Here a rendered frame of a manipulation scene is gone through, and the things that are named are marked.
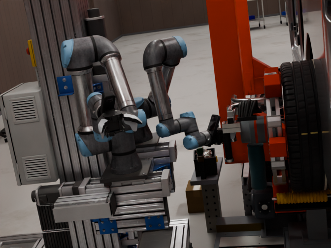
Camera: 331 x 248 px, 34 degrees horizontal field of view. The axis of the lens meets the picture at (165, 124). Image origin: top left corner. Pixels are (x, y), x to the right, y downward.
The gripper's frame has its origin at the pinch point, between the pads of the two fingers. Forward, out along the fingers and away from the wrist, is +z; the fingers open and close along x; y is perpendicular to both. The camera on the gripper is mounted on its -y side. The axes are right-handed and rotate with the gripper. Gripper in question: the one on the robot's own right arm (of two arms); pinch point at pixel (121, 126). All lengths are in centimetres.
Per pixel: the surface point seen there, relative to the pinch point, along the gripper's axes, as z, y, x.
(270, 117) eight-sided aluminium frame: -29, 27, -80
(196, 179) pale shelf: -98, 93, -72
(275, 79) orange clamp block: -34, 11, -85
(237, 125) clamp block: -42, 33, -69
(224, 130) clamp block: -45, 35, -64
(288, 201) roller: -27, 74, -89
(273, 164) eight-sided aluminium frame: -24, 48, -78
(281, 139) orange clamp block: -20, 34, -79
